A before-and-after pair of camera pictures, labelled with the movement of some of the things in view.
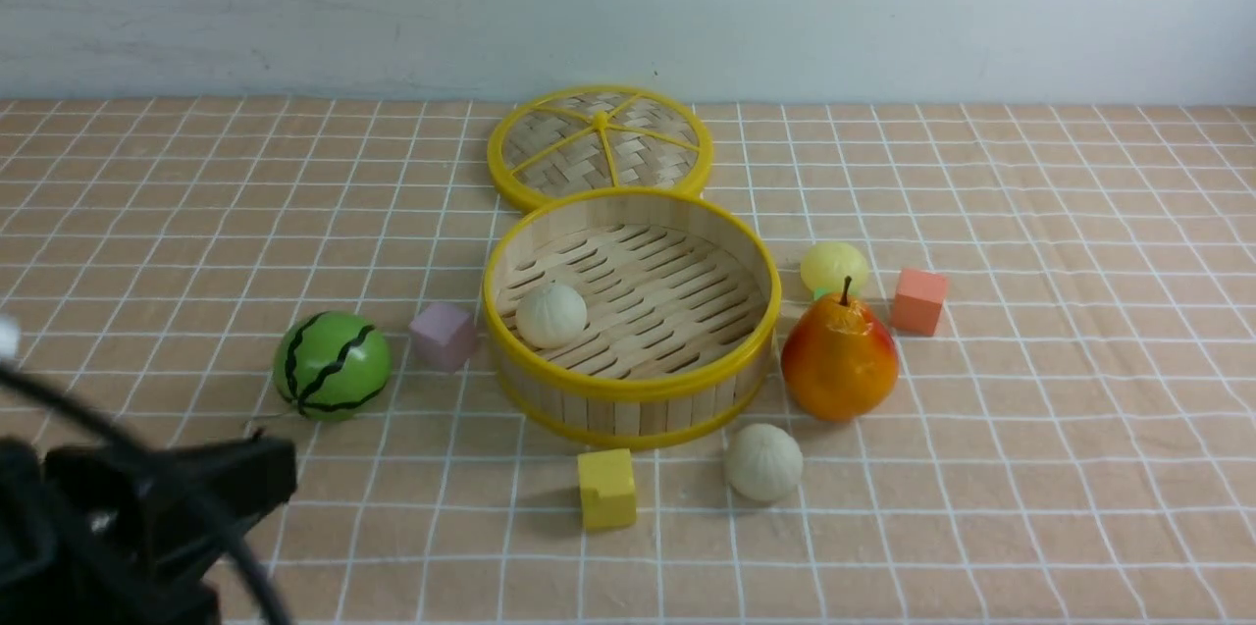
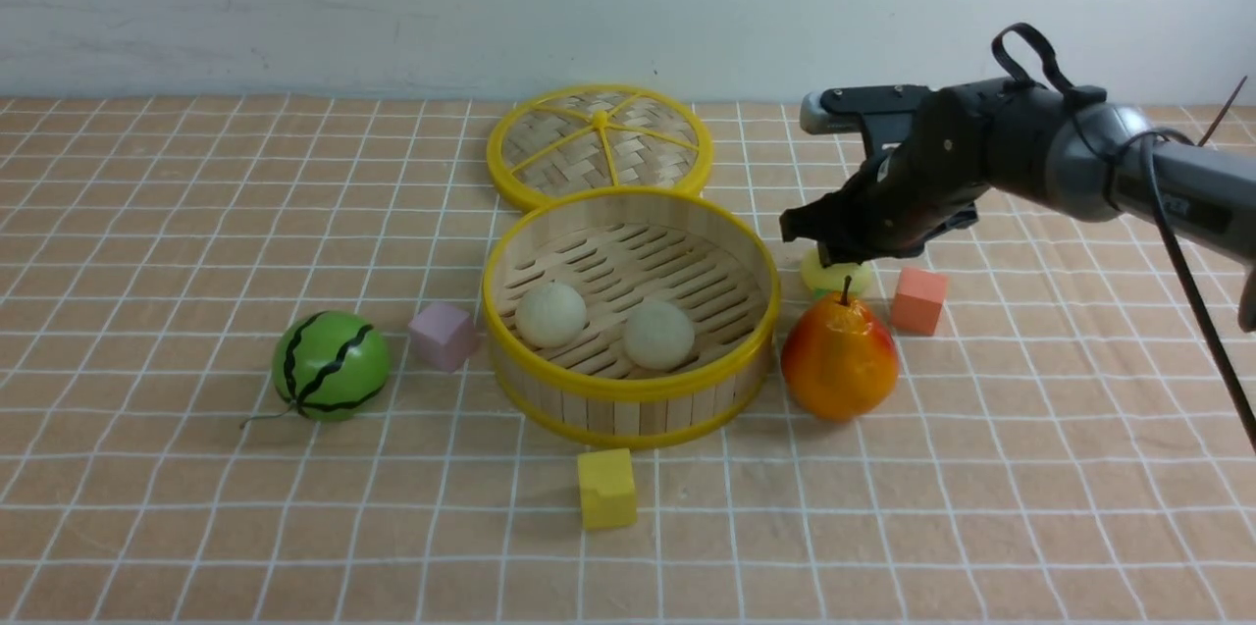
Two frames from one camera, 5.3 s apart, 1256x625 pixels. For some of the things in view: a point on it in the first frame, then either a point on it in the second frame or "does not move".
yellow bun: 827,265 does not move
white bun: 763,463 -> 659,335
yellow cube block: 607,489 does not move
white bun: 550,316 does not move
